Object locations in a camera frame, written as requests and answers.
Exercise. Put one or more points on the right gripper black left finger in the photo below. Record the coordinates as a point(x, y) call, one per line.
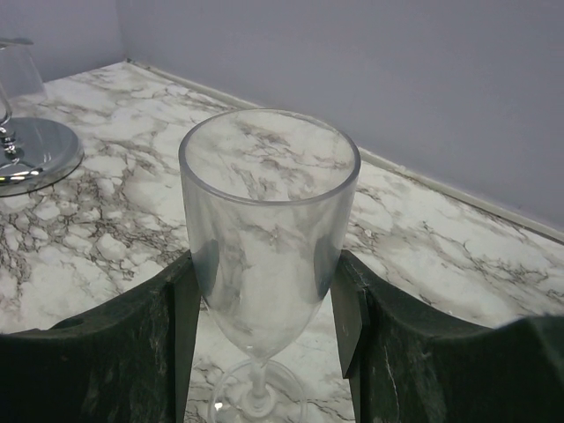
point(127, 360)

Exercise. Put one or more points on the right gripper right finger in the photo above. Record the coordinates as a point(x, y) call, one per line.
point(406, 361)

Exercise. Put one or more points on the chrome wine glass rack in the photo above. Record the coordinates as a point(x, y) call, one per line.
point(35, 152)

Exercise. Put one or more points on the clear wine glass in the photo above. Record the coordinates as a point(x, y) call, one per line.
point(267, 196)
point(19, 75)

